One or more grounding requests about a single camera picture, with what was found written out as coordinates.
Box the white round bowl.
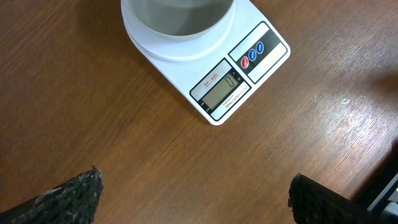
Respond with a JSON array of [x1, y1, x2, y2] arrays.
[[125, 0, 234, 37]]

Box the white digital kitchen scale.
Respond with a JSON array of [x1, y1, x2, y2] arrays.
[[121, 0, 290, 125]]

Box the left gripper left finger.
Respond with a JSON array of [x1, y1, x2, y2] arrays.
[[1, 166, 103, 224]]

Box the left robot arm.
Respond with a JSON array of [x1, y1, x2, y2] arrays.
[[1, 142, 397, 224]]

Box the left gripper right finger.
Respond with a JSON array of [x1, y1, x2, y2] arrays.
[[288, 174, 382, 224]]

